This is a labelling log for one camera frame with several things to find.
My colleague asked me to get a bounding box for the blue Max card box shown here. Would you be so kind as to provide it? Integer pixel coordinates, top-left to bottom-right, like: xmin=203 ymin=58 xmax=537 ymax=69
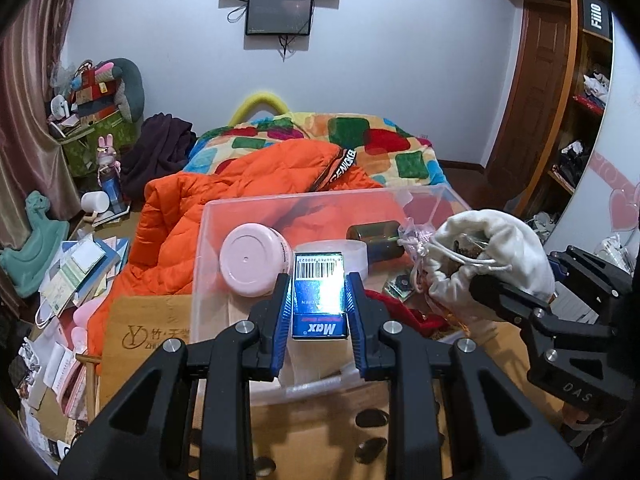
xmin=292 ymin=252 xmax=348 ymax=340

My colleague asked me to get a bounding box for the red velvet pouch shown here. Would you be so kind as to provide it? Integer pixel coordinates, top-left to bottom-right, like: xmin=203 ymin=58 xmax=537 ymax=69
xmin=364 ymin=289 xmax=450 ymax=338

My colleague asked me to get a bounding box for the white drawstring pouch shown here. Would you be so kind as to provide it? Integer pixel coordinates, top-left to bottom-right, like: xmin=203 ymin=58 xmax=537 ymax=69
xmin=422 ymin=209 xmax=555 ymax=321

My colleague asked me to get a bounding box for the clear plastic storage bin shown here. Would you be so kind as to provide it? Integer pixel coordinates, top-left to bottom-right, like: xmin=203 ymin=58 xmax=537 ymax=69
xmin=190 ymin=184 xmax=468 ymax=405

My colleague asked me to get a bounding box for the pink round jar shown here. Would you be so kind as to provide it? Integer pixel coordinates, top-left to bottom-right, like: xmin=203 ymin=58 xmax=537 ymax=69
xmin=219 ymin=223 xmax=293 ymax=298

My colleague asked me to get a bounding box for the green metallic cylinder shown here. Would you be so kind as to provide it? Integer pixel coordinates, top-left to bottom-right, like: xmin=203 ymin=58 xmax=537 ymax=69
xmin=346 ymin=220 xmax=405 ymax=264

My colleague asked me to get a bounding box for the pink organza bag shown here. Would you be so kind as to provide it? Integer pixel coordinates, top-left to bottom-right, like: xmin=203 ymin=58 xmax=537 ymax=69
xmin=397 ymin=218 xmax=434 ymax=294

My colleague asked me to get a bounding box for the orange puffer jacket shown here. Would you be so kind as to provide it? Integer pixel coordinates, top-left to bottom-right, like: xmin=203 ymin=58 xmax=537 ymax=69
xmin=87 ymin=139 xmax=382 ymax=356

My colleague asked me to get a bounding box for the cardboard box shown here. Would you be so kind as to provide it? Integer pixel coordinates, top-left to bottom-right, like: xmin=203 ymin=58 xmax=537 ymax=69
xmin=99 ymin=295 xmax=191 ymax=408

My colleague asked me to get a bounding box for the colourful patchwork blanket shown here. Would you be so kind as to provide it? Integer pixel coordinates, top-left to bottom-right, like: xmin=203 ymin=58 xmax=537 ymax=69
xmin=182 ymin=112 xmax=449 ymax=189

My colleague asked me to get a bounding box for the wooden wardrobe shelf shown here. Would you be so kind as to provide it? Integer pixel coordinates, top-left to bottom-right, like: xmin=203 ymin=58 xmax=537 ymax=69
xmin=486 ymin=0 xmax=613 ymax=220

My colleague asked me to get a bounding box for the stack of papers booklets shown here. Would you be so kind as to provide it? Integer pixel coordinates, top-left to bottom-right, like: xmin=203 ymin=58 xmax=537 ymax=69
xmin=35 ymin=233 xmax=130 ymax=327

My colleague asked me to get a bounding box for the dark purple garment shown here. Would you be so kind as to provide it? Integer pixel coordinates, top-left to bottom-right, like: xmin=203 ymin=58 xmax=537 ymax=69
xmin=120 ymin=113 xmax=196 ymax=202

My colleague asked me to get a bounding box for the white mug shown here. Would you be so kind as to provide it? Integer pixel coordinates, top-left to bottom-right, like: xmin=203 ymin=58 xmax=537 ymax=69
xmin=80 ymin=191 xmax=111 ymax=214

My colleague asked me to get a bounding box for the yellow bed headboard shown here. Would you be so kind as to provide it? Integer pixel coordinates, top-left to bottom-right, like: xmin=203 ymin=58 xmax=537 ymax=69
xmin=228 ymin=91 xmax=290 ymax=127

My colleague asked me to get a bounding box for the pink bunny bottle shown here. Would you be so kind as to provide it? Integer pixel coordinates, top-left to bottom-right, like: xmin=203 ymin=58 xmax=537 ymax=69
xmin=96 ymin=133 xmax=125 ymax=214

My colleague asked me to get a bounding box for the teal rocking horse toy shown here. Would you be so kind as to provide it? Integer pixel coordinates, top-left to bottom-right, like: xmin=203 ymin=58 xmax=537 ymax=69
xmin=1 ymin=191 xmax=70 ymax=298

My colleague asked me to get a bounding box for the green gift box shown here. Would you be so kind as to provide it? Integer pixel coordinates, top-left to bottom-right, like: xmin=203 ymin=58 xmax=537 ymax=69
xmin=58 ymin=112 xmax=138 ymax=178

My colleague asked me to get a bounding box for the grey plush cushion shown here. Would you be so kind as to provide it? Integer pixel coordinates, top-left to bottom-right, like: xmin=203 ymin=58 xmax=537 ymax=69
xmin=111 ymin=58 xmax=144 ymax=122

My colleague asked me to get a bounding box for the pink striped curtain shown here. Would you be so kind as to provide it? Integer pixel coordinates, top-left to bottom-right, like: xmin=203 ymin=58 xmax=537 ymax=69
xmin=1 ymin=0 xmax=80 ymax=248

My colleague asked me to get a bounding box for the small wall monitor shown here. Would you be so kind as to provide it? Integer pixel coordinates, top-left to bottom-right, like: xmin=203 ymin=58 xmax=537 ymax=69
xmin=245 ymin=0 xmax=314 ymax=36

